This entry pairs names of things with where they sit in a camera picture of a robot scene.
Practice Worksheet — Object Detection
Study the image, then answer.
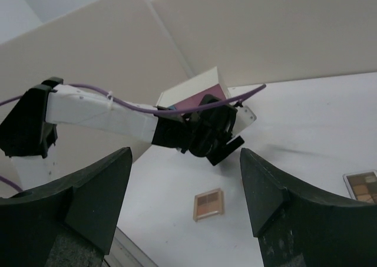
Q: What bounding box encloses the small beige eyeshadow quad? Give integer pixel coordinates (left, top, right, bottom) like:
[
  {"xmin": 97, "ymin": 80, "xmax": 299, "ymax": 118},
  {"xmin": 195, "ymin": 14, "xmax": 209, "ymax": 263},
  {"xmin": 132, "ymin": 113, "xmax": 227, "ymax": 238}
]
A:
[{"xmin": 193, "ymin": 188, "xmax": 224, "ymax": 222}]

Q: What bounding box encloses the long brown eyeshadow palette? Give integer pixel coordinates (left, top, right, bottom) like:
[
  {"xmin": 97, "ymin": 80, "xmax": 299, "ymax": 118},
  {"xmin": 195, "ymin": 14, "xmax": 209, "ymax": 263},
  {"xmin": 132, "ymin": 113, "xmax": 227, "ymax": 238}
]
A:
[{"xmin": 343, "ymin": 170, "xmax": 377, "ymax": 204}]

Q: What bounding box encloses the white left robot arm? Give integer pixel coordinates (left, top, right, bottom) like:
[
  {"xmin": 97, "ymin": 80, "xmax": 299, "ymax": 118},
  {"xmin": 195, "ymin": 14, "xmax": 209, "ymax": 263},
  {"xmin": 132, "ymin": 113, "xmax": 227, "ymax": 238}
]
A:
[{"xmin": 1, "ymin": 78, "xmax": 244, "ymax": 192}]

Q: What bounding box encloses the pink drawer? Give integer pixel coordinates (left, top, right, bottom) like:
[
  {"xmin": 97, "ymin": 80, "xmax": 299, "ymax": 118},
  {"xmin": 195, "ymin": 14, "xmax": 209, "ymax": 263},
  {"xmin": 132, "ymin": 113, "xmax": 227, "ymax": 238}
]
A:
[{"xmin": 173, "ymin": 84, "xmax": 227, "ymax": 110}]

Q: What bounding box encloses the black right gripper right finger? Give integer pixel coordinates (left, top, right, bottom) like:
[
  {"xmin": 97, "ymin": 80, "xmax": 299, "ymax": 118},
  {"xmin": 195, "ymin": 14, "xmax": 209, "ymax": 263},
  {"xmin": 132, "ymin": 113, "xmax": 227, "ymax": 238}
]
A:
[{"xmin": 240, "ymin": 148, "xmax": 376, "ymax": 266}]

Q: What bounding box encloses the white drawer organizer cabinet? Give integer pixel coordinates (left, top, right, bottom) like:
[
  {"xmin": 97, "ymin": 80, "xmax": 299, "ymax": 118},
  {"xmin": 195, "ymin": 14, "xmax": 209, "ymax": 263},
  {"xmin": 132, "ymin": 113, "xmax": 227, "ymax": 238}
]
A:
[{"xmin": 156, "ymin": 67, "xmax": 231, "ymax": 114}]

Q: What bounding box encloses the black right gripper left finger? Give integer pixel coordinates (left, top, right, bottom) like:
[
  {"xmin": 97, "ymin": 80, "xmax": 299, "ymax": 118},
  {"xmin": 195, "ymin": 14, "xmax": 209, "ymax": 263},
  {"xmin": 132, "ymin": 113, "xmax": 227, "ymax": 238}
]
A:
[{"xmin": 1, "ymin": 147, "xmax": 132, "ymax": 266}]

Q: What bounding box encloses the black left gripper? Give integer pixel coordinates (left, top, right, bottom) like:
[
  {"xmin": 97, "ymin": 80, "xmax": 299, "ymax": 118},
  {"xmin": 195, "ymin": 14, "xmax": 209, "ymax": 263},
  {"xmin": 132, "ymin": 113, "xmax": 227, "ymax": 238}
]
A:
[{"xmin": 183, "ymin": 104, "xmax": 244, "ymax": 166}]

